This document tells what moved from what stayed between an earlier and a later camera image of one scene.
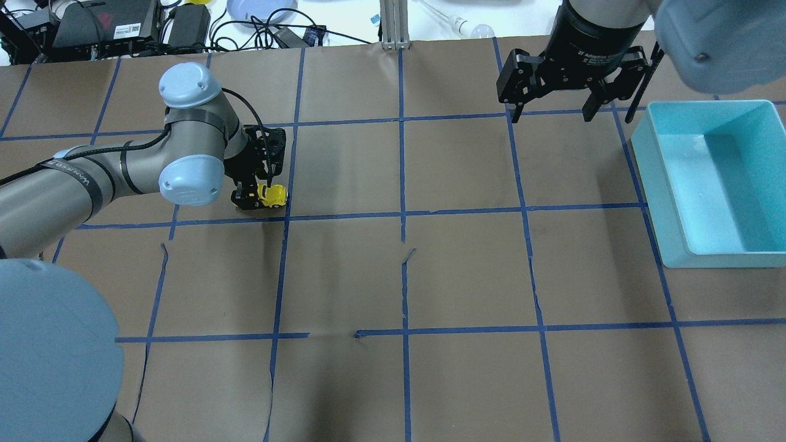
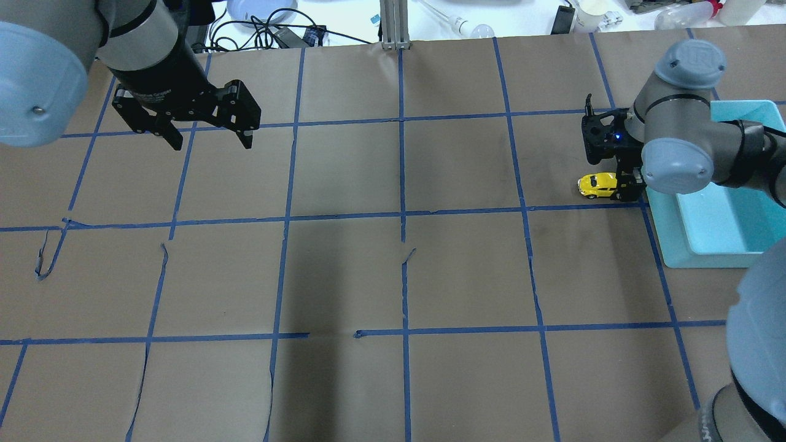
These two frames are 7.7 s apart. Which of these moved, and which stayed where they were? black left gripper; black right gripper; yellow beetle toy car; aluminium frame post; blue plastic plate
Moved: black right gripper; black left gripper; yellow beetle toy car
Stayed: blue plastic plate; aluminium frame post
